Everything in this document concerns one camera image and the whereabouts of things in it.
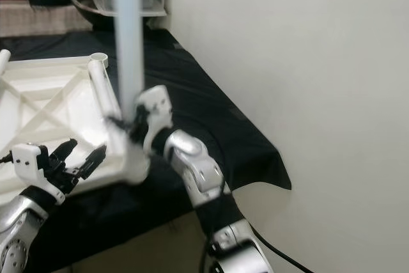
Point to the black wok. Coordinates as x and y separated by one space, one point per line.
89 17

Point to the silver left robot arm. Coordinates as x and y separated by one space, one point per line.
19 234

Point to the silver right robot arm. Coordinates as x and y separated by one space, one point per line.
198 164

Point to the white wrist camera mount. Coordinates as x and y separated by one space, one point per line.
29 161
156 103

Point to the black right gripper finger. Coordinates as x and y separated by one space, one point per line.
121 124

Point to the black tablecloth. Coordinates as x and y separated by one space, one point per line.
204 119

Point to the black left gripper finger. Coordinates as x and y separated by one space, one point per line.
63 150
96 161

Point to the white plastic children table top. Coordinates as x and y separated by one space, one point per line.
51 119

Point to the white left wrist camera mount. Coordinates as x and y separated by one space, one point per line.
29 161

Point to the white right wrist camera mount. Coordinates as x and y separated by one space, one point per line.
156 103

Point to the beige covered low bench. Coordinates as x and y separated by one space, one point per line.
38 20

